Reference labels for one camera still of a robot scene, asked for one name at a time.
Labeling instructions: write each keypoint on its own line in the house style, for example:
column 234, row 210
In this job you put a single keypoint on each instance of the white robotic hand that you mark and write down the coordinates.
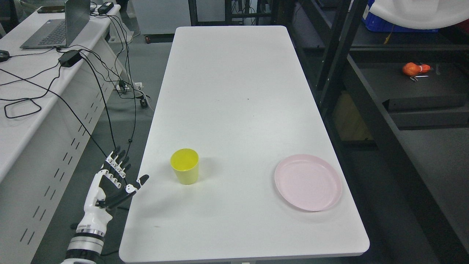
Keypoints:
column 96, row 217

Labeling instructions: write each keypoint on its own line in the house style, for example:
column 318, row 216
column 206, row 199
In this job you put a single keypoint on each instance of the yellow plastic cup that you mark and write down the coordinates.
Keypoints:
column 184, row 163

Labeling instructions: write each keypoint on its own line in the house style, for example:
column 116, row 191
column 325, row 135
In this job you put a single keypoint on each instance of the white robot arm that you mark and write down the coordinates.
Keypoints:
column 107, row 191

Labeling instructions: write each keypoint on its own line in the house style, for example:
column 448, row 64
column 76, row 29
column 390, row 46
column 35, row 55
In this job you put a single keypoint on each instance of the black metal shelf rack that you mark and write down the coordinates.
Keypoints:
column 402, row 141

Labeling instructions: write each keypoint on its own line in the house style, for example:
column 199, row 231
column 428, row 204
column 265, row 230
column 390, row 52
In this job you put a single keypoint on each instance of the orange object on shelf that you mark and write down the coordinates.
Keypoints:
column 411, row 69

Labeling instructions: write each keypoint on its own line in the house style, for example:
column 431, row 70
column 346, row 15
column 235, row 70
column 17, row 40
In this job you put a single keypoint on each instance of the white power strip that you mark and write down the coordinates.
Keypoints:
column 124, row 87

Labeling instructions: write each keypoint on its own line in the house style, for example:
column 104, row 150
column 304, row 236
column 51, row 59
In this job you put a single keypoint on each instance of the white side desk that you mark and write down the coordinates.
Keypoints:
column 47, row 114

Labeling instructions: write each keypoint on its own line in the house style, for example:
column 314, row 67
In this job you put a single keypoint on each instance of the black power adapter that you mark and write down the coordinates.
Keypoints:
column 70, row 58
column 105, row 8

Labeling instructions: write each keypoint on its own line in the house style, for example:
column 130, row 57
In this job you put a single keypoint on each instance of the white table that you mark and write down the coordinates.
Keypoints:
column 238, row 96

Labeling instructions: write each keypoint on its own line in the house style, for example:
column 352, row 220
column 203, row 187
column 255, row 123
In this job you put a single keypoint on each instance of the grey laptop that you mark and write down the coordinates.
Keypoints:
column 61, row 32

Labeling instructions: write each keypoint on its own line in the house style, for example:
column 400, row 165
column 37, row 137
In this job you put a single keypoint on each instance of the black smartphone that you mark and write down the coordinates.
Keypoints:
column 50, row 9

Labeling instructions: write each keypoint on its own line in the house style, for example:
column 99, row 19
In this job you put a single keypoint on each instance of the pink plastic plate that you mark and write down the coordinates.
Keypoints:
column 308, row 182

